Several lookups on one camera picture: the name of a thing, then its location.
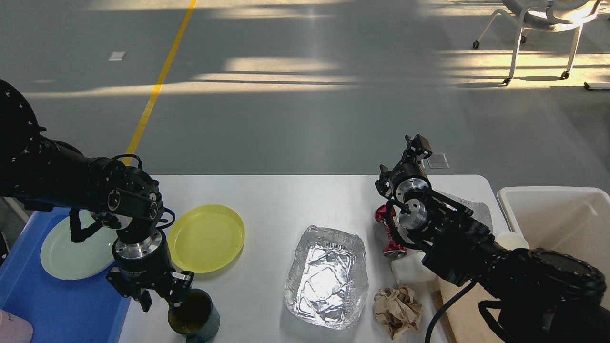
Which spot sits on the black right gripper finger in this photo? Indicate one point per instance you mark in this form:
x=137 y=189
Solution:
x=421 y=148
x=410 y=154

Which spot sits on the crumpled brown paper ball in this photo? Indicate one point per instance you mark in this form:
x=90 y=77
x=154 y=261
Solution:
x=397 y=311

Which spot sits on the pale green plate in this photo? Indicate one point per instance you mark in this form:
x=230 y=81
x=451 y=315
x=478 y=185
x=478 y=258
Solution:
x=66 y=260

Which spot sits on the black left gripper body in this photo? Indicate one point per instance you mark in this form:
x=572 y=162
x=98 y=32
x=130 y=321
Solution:
x=144 y=265

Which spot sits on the blue plastic tray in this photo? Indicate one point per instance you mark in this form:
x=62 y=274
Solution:
x=80 y=311

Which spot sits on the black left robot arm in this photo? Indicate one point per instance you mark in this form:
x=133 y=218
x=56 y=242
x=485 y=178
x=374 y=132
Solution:
x=100 y=192

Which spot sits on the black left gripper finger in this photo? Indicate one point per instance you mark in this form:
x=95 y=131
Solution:
x=179 y=288
x=144 y=299

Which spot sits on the dark teal ribbed mug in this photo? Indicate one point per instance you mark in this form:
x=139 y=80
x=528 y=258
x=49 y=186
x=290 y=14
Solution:
x=197 y=320

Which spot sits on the wooden board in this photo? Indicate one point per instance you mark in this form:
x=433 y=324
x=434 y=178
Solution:
x=463 y=323

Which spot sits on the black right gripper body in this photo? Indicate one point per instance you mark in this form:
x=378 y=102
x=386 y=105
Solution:
x=404 y=177

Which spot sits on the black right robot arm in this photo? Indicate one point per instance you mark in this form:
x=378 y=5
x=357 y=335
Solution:
x=540 y=296

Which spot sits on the yellow plastic plate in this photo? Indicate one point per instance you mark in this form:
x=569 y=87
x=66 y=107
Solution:
x=206 y=239

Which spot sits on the aluminium foil tray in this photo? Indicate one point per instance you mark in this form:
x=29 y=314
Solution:
x=327 y=284

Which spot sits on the crushed red soda can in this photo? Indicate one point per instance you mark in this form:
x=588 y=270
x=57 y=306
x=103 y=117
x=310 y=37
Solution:
x=392 y=250

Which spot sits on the pink ribbed mug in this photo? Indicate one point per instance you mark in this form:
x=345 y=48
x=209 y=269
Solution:
x=14 y=329

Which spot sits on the white office chair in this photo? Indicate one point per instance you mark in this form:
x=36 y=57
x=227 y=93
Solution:
x=544 y=16

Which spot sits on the white plastic bin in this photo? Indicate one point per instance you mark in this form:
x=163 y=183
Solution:
x=570 y=220

